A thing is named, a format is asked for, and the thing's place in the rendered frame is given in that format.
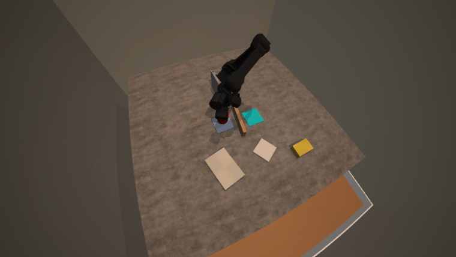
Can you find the tan flat rectangular pad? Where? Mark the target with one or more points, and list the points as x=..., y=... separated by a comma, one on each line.
x=224, y=168

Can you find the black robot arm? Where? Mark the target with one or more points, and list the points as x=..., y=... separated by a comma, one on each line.
x=232, y=75

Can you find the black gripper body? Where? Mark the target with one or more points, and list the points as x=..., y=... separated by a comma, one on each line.
x=222, y=113

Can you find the yellow rectangular block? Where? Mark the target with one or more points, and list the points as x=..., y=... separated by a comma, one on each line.
x=301, y=148

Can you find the beige flat square tile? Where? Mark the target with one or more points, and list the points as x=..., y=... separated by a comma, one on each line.
x=264, y=149

